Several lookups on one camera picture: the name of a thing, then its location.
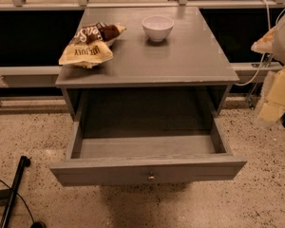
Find grey wooden nightstand cabinet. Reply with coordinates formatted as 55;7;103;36
55;6;240;123

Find white ceramic bowl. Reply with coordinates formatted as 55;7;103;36
142;15;174;42

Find thin black floor cable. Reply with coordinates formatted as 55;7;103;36
0;172;48;228

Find white cable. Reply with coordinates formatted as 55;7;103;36
234;0;285;87

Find black metal stand leg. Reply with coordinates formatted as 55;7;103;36
0;156;30;228

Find brown chip bag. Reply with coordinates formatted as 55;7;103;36
70;22;126;47

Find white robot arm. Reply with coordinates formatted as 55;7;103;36
251;14;285;65

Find grey top drawer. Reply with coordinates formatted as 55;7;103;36
49;93;248;187

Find yellow snack bag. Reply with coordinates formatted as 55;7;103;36
59;41;113;68

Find round brass drawer knob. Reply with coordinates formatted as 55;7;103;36
147;174;156;182

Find yellow foam padded robot base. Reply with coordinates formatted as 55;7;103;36
255;67;285;127

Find metal railing frame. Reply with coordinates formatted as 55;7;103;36
0;0;285;116

